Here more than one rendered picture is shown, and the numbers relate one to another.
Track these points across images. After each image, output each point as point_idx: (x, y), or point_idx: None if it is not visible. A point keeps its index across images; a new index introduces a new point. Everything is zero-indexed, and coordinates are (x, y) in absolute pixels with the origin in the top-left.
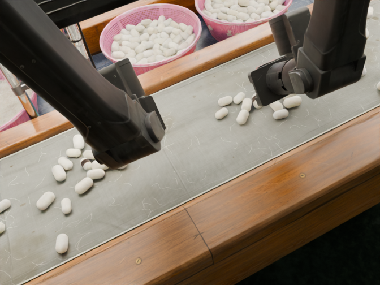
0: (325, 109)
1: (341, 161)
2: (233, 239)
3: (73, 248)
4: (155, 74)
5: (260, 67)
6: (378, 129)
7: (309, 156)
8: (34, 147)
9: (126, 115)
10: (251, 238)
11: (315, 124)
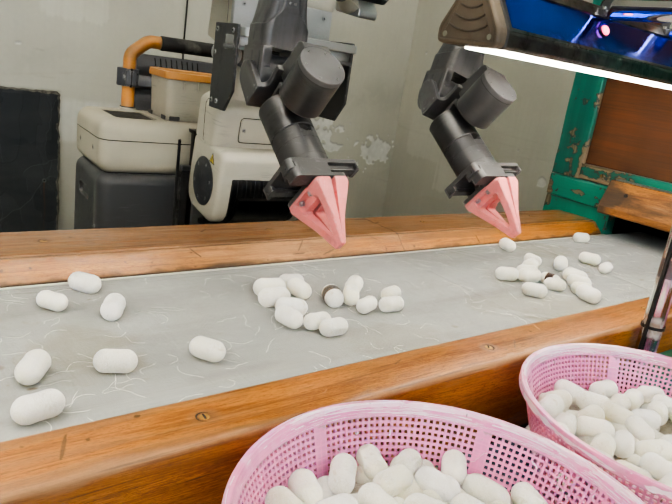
0: (210, 286)
1: (218, 229)
2: None
3: (495, 248)
4: (554, 331)
5: (342, 160)
6: (151, 238)
7: (257, 236)
8: None
9: (439, 51)
10: None
11: (233, 276)
